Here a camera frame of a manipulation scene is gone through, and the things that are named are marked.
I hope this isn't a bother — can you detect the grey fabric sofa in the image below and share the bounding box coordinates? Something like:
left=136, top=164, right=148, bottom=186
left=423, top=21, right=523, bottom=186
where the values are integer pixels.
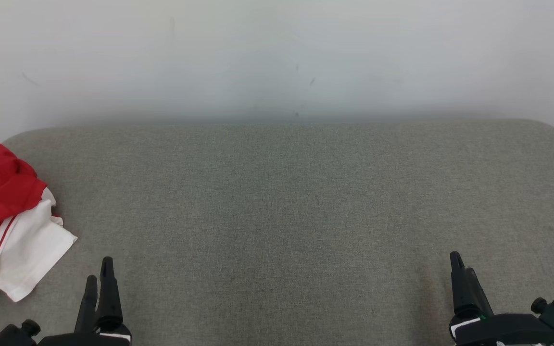
left=0, top=119, right=554, bottom=346

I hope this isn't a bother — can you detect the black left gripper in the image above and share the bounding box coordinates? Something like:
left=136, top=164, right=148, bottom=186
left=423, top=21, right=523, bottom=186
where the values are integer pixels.
left=37, top=257, right=132, bottom=346

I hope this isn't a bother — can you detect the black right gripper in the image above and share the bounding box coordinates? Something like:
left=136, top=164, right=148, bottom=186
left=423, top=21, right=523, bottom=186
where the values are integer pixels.
left=449, top=251, right=554, bottom=346

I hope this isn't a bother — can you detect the red and white jersey shirt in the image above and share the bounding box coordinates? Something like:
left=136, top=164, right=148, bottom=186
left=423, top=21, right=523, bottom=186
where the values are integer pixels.
left=0, top=139, right=78, bottom=302

